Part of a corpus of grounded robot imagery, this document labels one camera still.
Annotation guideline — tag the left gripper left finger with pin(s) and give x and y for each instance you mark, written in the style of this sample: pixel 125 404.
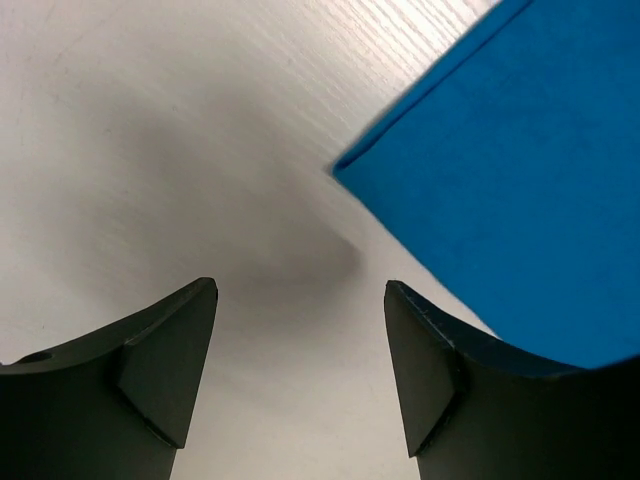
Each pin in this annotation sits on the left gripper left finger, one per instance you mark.
pixel 115 403

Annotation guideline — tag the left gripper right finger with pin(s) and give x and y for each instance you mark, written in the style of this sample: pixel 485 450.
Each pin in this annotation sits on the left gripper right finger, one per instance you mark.
pixel 476 407

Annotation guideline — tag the blue t shirt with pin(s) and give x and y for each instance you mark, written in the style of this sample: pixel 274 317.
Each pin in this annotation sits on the blue t shirt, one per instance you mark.
pixel 510 170

